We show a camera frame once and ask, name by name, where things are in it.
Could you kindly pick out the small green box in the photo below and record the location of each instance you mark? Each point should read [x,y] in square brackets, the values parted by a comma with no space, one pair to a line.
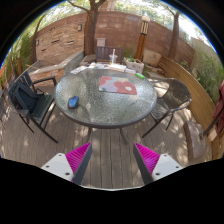
[140,75]

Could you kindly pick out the red hanging cloth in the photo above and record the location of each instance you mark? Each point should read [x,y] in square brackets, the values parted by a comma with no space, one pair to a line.
[220,106]

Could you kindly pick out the pale stone slab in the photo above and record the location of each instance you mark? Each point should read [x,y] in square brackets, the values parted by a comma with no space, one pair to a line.
[152,57]

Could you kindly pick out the thin pale booklet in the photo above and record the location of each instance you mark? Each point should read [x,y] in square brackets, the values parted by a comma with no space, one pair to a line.
[130,71]

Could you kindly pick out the pinkish stone block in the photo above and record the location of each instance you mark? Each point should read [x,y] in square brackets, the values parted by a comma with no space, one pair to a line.
[195,140]

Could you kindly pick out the blue computer mouse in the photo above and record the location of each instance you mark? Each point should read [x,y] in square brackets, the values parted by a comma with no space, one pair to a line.
[73,102]

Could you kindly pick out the colourful open magazine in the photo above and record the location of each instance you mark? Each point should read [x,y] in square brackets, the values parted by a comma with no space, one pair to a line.
[98,65]

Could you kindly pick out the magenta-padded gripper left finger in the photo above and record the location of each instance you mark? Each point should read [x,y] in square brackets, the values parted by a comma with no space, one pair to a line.
[63,165]

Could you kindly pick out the slim straight tree trunk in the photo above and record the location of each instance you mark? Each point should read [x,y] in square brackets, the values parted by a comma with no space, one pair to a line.
[174,40]

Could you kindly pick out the stone raised garden bed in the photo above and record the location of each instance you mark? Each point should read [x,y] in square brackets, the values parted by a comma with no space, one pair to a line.
[53,70]

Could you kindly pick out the white stone planter box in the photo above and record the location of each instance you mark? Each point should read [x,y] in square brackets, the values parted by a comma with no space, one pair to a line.
[135,65]

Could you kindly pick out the dark wooden slatted chair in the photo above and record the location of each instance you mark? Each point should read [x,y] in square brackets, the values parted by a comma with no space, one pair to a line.
[105,53]

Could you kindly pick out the brown wicker metal chair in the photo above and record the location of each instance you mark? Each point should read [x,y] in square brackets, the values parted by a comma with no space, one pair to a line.
[175,95]

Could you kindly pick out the thick white book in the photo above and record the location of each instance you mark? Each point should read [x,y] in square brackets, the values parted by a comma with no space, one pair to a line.
[117,67]

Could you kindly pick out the black slatted armchair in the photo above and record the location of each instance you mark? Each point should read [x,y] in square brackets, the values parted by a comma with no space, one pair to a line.
[30,100]

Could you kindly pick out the wooden garden lamp post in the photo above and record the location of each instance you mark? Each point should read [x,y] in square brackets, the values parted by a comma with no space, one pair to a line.
[141,43]

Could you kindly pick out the white printed plate card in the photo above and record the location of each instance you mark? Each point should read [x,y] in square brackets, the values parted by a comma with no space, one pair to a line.
[78,69]

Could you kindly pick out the clear plastic cup with straw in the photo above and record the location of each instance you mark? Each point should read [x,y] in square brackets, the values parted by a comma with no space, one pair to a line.
[113,59]

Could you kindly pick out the curved wooden bench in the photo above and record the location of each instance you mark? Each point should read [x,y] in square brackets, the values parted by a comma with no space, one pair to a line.
[196,93]

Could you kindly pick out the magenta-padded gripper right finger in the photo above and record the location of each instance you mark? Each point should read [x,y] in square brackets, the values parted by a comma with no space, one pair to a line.
[160,165]

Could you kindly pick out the multicoloured patchy mouse pad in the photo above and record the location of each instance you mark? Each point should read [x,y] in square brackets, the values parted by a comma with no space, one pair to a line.
[116,85]

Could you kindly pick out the grey wall utility box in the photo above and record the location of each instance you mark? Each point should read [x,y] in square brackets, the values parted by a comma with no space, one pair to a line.
[101,42]

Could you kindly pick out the dark wall lamp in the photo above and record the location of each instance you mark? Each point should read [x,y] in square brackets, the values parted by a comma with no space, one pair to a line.
[37,42]
[79,27]

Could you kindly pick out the thick forked tree trunk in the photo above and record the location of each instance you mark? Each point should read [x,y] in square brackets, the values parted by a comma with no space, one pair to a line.
[90,33]

